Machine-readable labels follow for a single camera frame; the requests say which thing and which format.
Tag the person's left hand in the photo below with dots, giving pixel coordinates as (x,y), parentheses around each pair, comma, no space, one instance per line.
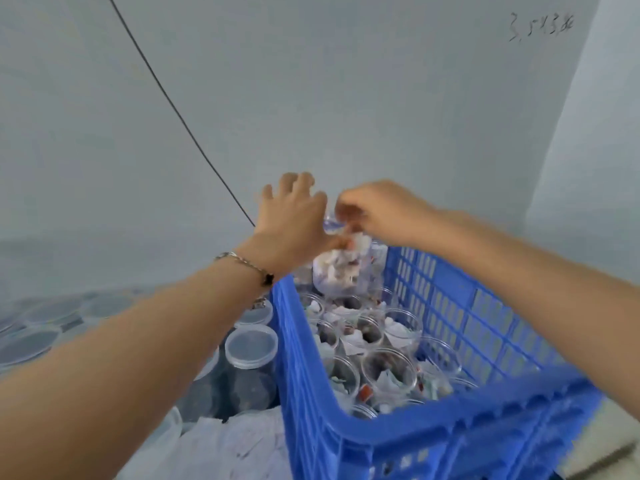
(290,225)

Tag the person's right hand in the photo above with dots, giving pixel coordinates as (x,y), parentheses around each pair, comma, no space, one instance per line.
(390,215)

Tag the clear jar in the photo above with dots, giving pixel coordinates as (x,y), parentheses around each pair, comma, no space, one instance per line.
(340,270)

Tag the group of lidded jars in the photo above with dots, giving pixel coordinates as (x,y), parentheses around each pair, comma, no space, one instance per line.
(250,350)

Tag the blue slatted crate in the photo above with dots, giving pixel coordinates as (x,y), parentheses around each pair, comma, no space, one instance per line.
(450,435)

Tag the pile of white label papers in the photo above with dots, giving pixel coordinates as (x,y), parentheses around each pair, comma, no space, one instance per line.
(230,450)

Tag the person's left forearm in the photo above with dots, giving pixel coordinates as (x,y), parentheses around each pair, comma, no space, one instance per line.
(120,375)

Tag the person's right forearm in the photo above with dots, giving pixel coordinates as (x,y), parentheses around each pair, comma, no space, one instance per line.
(560,305)

